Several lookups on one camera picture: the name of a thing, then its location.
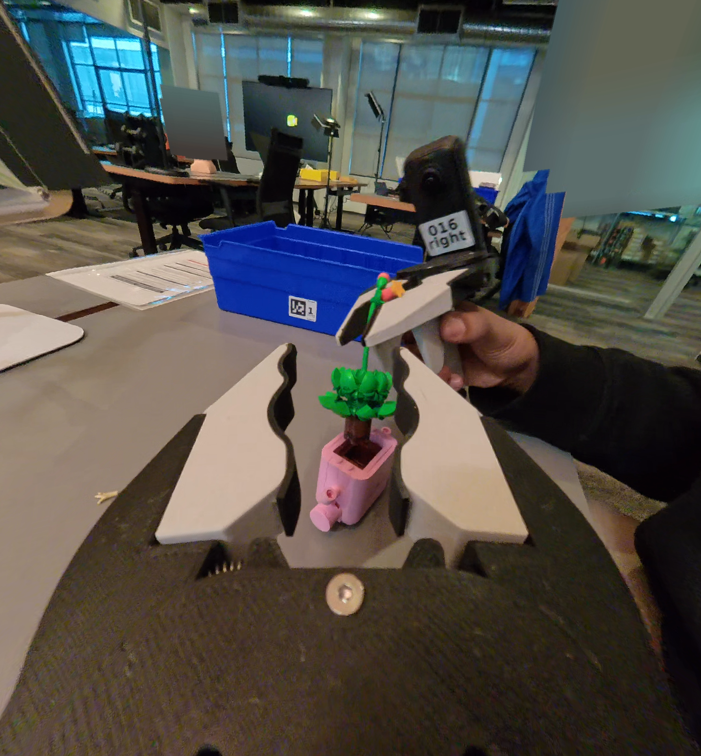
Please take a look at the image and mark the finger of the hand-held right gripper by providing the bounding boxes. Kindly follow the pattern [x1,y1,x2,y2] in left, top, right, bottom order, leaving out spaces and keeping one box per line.
[334,282,387,346]
[359,269,471,379]

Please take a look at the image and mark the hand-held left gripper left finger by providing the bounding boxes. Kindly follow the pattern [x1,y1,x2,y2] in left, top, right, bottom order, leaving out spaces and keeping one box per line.
[156,343,302,544]

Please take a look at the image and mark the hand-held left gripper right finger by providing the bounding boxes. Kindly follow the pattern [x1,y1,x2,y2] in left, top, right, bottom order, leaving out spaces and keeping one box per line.
[389,347,530,571]

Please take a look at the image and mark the green toy brick plant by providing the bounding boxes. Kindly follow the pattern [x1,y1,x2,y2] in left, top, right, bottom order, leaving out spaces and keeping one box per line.
[318,272,409,447]

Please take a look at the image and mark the pink toy brick pot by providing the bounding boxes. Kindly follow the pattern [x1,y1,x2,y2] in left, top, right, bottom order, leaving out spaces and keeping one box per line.
[309,428,399,532]

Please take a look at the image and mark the person's right forearm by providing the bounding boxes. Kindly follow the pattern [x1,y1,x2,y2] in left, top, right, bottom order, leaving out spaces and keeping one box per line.
[465,324,701,504]

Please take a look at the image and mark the person's right hand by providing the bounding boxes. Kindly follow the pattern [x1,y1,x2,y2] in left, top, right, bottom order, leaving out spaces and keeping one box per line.
[402,304,542,395]

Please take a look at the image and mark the wooden desk black legs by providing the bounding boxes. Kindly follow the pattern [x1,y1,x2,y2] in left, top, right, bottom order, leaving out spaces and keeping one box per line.
[349,192,417,238]

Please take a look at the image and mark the tripod light stand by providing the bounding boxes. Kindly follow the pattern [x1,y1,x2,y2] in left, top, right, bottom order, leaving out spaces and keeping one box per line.
[312,114,342,230]
[365,91,388,181]

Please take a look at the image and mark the blue fabric cover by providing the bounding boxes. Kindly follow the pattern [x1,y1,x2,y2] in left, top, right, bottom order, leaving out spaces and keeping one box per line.
[498,170,567,313]

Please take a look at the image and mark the black office chair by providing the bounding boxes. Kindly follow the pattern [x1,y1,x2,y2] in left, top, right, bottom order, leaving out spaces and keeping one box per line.
[198,129,304,232]

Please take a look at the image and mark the black monitor screen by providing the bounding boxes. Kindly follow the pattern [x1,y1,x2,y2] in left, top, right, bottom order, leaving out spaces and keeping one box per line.
[242,80,334,163]

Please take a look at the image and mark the printed paper in acrylic holder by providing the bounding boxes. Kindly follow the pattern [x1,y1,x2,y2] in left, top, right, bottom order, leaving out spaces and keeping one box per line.
[48,248,215,311]

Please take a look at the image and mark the white book stand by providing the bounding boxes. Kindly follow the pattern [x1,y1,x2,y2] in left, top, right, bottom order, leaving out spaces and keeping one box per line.
[0,97,85,384]

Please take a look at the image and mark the long wooden desk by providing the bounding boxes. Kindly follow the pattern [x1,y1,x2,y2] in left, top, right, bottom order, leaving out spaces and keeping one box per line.
[93,148,263,256]

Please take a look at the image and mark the black panel board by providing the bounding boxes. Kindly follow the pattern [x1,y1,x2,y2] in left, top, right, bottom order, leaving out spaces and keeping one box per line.
[0,0,114,193]

